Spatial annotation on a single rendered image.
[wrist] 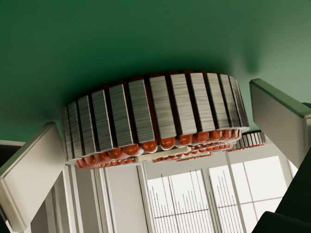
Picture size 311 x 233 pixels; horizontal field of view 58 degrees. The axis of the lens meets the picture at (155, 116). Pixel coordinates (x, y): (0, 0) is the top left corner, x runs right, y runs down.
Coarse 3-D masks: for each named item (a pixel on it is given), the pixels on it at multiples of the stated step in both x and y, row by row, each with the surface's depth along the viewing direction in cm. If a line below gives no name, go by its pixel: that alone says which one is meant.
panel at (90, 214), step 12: (84, 180) 40; (84, 192) 39; (96, 192) 40; (84, 204) 39; (96, 204) 39; (36, 216) 40; (84, 216) 39; (96, 216) 38; (36, 228) 40; (84, 228) 39; (96, 228) 38
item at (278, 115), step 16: (256, 80) 17; (256, 96) 17; (272, 96) 14; (288, 96) 14; (256, 112) 18; (272, 112) 15; (288, 112) 13; (304, 112) 12; (272, 128) 15; (288, 128) 13; (304, 128) 12; (288, 144) 13; (304, 144) 12
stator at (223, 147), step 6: (228, 144) 32; (198, 150) 31; (204, 150) 30; (210, 150) 30; (216, 150) 32; (222, 150) 37; (168, 156) 31; (174, 156) 31; (180, 156) 31; (186, 156) 38; (156, 162) 34
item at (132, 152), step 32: (96, 96) 13; (128, 96) 13; (160, 96) 12; (192, 96) 13; (224, 96) 14; (64, 128) 15; (96, 128) 13; (128, 128) 12; (160, 128) 12; (192, 128) 12; (224, 128) 13; (96, 160) 14; (128, 160) 21
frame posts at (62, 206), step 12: (72, 168) 36; (60, 180) 33; (72, 180) 35; (60, 192) 33; (72, 192) 35; (48, 204) 33; (60, 204) 33; (72, 204) 34; (48, 216) 33; (60, 216) 34; (72, 216) 33; (48, 228) 33; (60, 228) 33; (72, 228) 33
